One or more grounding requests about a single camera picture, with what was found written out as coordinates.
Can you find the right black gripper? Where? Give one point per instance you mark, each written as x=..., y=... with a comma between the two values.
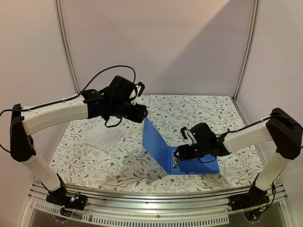
x=183, y=152

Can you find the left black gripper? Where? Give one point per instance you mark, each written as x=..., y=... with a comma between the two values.
x=140, y=85

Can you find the chrome lever arch clip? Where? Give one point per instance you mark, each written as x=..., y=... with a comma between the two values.
x=175, y=161

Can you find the blue folder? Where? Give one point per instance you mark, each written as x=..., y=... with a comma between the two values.
x=154, y=143

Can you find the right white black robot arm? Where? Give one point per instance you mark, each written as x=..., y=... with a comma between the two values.
x=278, y=127

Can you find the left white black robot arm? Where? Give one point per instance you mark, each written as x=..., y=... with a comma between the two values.
x=89, y=104

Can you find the white printed paper sheets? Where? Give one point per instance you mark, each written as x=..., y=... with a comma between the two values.
x=104, y=138

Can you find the floral patterned table mat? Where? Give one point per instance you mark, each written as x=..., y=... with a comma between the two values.
x=139, y=157

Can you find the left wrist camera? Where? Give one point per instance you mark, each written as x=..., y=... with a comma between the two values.
x=121, y=90

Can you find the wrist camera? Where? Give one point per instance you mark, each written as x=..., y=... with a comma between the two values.
x=121, y=90
x=200, y=134

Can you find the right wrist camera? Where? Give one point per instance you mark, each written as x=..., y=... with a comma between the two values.
x=200, y=134

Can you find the aluminium front rail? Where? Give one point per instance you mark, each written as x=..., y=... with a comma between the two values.
x=188, y=203

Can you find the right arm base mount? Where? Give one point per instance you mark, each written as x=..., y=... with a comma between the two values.
x=253, y=203

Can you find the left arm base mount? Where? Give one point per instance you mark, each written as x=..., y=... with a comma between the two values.
x=59, y=197

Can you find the perforated white cable tray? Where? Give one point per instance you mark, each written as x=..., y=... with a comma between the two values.
x=49, y=216

